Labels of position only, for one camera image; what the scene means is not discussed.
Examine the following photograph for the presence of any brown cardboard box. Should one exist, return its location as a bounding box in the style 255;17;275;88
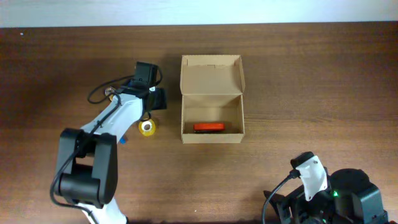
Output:
180;55;245;144

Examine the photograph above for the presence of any orange stapler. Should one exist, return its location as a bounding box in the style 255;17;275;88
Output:
193;123;225;133

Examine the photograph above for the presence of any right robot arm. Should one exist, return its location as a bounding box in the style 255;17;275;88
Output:
264;169;391;224

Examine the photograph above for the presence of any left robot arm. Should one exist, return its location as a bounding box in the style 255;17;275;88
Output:
49;62;167;223

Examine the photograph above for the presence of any yellow correction tape dispenser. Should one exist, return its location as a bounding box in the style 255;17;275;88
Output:
104;86;116;101

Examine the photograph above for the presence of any yellow tape roll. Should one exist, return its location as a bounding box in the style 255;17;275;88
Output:
138;119;156;137

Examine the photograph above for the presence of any right black cable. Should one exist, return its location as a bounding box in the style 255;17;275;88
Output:
261;169;301;224

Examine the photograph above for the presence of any black cable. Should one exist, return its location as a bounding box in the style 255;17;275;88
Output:
49;65;164;224
261;169;301;224

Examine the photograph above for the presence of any left black cable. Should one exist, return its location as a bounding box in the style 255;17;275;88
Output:
49;65;164;224

